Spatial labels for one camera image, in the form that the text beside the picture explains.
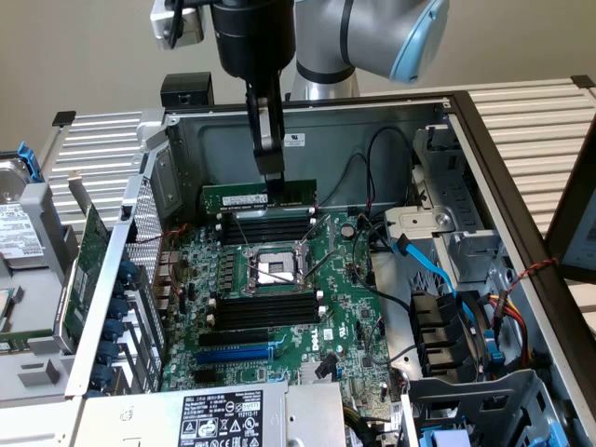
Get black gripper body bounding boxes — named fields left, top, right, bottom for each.
left=211, top=0, right=297, bottom=78

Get green RAM stick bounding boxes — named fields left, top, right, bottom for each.
left=201, top=179, right=319, bottom=215
left=0, top=329, right=56, bottom=354

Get black RAM slot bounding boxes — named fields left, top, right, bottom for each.
left=208, top=299, right=327, bottom=316
left=216, top=208, right=318, bottom=224
left=216, top=217, right=319, bottom=232
left=214, top=291, right=326, bottom=307
left=221, top=225, right=312, bottom=238
left=212, top=308, right=323, bottom=323
left=207, top=315, right=323, bottom=332
left=221, top=233, right=311, bottom=247

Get grey open PC case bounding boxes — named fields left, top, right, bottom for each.
left=64, top=90, right=596, bottom=447

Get thin metal locking lever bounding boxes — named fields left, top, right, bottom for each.
left=234, top=212, right=256, bottom=252
left=245, top=249, right=345, bottom=286

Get black box device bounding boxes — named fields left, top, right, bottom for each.
left=160, top=73, right=215, bottom=108

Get metal socket cover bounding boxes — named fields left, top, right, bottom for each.
left=300, top=212, right=337, bottom=277

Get CPU socket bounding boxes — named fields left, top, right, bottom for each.
left=242, top=242, right=314, bottom=295

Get green Dell motherboard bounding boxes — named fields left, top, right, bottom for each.
left=159, top=210, right=393, bottom=407

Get long black expansion slot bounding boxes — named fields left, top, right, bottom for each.
left=198, top=327, right=271, bottom=349

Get grey metal disk bay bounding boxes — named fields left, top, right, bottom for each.
left=384, top=123, right=507, bottom=286

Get blue expansion slot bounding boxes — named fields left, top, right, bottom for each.
left=195, top=343, right=274, bottom=368

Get green graphics card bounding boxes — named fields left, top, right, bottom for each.
left=54, top=168, right=114, bottom=351

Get silver finned heat sink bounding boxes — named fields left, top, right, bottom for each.
left=300, top=360, right=341, bottom=386

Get black fan shroud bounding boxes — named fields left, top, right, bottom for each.
left=408, top=290, right=495, bottom=379

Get grey parts rack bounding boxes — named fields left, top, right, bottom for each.
left=0, top=179, right=90, bottom=402

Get silver hard disk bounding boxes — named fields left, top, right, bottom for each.
left=0, top=156, right=53, bottom=272

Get grey power supply unit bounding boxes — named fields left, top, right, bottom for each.
left=69, top=381, right=346, bottom=447

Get blue plastic clip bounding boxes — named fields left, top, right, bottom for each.
left=483, top=328, right=507, bottom=370

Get dark grey drive cage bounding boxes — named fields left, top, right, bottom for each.
left=400, top=367, right=576, bottom=447

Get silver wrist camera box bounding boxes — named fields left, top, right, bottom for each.
left=149, top=0, right=207, bottom=51

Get black camera cable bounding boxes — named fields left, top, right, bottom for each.
left=166, top=0, right=188, bottom=50

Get black looped wire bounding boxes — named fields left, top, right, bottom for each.
left=366, top=126, right=417, bottom=209
left=317, top=152, right=374, bottom=209

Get thick black wire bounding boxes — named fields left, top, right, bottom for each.
left=350, top=217, right=416, bottom=322

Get red black twisted wire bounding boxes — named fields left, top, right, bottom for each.
left=505, top=257, right=561, bottom=292
left=134, top=223, right=192, bottom=249

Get blue SATA wire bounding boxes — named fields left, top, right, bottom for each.
left=393, top=235, right=477, bottom=323

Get thin black wire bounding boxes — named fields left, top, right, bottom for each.
left=365, top=316, right=421, bottom=373

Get black wire connector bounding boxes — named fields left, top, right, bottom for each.
left=316, top=352, right=338, bottom=381

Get blue disk bracket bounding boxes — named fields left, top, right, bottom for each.
left=15, top=142, right=47, bottom=183

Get yellow red power wires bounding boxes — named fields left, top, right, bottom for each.
left=488, top=291, right=535, bottom=370

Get blue drive rail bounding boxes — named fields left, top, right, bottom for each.
left=421, top=427, right=472, bottom=447

